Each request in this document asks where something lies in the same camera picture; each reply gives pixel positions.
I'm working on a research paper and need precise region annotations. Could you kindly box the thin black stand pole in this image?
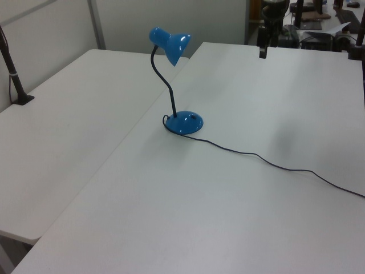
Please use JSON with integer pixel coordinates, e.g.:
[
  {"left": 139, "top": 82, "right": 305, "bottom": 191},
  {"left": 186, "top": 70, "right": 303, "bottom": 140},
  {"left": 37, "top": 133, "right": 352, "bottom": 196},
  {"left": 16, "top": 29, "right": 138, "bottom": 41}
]
[{"left": 293, "top": 0, "right": 305, "bottom": 29}]

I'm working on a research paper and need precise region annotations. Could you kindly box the black pole with round clamp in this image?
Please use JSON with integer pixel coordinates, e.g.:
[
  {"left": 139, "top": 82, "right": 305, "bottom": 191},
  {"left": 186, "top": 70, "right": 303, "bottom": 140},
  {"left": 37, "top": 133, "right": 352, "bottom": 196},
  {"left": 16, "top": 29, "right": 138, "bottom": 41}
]
[{"left": 346, "top": 0, "right": 365, "bottom": 61}]

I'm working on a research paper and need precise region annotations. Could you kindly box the dark device with green part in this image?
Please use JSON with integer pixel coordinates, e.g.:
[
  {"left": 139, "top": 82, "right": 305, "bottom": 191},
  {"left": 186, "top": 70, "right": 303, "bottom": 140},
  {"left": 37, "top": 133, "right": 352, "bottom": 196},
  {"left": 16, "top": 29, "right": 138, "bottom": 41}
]
[{"left": 281, "top": 24, "right": 301, "bottom": 48}]

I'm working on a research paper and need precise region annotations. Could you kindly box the black pole with white tie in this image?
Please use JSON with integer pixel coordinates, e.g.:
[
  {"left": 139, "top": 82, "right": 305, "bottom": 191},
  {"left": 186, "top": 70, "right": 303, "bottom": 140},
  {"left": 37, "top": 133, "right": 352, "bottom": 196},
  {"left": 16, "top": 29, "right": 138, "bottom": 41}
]
[{"left": 0, "top": 24, "right": 35, "bottom": 106}]

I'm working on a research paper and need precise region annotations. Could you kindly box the black box device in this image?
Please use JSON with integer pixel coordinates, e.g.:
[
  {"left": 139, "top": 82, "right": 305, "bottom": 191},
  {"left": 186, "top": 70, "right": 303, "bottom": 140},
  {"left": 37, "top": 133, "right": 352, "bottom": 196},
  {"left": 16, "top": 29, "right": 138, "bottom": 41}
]
[{"left": 299, "top": 34, "right": 334, "bottom": 51}]

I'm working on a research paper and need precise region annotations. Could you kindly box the black lamp power cable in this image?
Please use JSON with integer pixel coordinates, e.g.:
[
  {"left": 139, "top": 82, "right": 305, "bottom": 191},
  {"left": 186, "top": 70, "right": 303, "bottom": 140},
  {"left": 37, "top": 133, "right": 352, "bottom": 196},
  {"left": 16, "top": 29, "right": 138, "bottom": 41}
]
[{"left": 161, "top": 114, "right": 365, "bottom": 198}]

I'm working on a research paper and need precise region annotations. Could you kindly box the brown flat object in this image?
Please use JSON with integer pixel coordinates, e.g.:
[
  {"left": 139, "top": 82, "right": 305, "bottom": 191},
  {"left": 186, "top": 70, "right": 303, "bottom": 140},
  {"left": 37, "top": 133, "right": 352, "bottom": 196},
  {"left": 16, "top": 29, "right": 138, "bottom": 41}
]
[{"left": 301, "top": 10, "right": 332, "bottom": 21}]

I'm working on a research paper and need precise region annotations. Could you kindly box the white paper sheet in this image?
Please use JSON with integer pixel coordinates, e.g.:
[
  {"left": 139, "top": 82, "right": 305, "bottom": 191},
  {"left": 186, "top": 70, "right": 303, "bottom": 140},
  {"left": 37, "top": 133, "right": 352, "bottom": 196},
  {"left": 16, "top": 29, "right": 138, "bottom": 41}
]
[{"left": 306, "top": 22, "right": 352, "bottom": 37}]

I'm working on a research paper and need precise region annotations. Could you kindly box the grey round device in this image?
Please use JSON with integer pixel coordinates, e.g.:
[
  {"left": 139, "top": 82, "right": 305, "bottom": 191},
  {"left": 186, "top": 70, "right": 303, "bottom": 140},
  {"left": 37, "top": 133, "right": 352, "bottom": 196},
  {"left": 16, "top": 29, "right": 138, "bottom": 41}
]
[{"left": 332, "top": 33, "right": 352, "bottom": 53}]

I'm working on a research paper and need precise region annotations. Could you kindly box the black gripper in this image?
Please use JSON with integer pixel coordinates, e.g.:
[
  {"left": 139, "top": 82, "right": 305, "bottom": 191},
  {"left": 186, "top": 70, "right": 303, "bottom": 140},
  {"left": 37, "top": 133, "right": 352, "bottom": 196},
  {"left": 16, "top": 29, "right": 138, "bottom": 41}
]
[{"left": 257, "top": 0, "right": 288, "bottom": 59}]

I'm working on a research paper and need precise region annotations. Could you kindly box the blue gooseneck desk lamp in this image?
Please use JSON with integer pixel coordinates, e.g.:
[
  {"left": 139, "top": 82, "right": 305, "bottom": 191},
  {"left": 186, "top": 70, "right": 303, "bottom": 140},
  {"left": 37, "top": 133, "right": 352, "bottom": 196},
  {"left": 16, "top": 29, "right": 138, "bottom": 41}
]
[{"left": 148, "top": 26, "right": 205, "bottom": 135}]

